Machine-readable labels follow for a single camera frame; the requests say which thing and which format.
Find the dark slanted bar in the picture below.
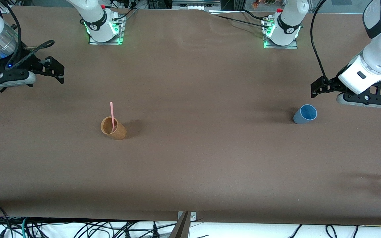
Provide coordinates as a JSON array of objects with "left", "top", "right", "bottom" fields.
[{"left": 168, "top": 212, "right": 191, "bottom": 238}]

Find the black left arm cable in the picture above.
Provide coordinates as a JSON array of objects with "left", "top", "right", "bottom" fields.
[{"left": 310, "top": 0, "right": 330, "bottom": 82}]

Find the metal base plate left arm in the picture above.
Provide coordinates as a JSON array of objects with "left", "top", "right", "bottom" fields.
[{"left": 263, "top": 18, "right": 298, "bottom": 49}]

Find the blue cup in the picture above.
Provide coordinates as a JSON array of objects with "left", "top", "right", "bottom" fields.
[{"left": 293, "top": 104, "right": 318, "bottom": 125}]

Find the metal base plate right arm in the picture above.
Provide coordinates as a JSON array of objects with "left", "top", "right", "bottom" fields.
[{"left": 88, "top": 15, "right": 125, "bottom": 46}]

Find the small metal bracket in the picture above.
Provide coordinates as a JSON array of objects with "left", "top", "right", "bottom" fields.
[{"left": 177, "top": 211, "right": 197, "bottom": 221}]

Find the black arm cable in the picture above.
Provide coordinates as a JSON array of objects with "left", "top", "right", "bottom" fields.
[
  {"left": 310, "top": 0, "right": 330, "bottom": 82},
  {"left": 0, "top": 0, "right": 55, "bottom": 70}
]

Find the pink chopstick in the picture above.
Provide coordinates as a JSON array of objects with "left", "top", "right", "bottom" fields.
[{"left": 110, "top": 101, "right": 116, "bottom": 133}]

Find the brown cup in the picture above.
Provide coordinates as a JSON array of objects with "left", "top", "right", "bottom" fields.
[{"left": 100, "top": 116, "right": 127, "bottom": 141}]

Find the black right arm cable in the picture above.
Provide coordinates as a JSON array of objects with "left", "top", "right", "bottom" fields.
[{"left": 0, "top": 0, "right": 55, "bottom": 70}]

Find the aluminium frame rail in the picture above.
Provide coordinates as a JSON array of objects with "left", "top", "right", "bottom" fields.
[{"left": 172, "top": 0, "right": 221, "bottom": 10}]

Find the black base cable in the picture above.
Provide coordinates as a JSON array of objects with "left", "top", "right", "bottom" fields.
[
  {"left": 242, "top": 9, "right": 270, "bottom": 21},
  {"left": 209, "top": 13, "right": 269, "bottom": 28},
  {"left": 111, "top": 3, "right": 139, "bottom": 21}
]

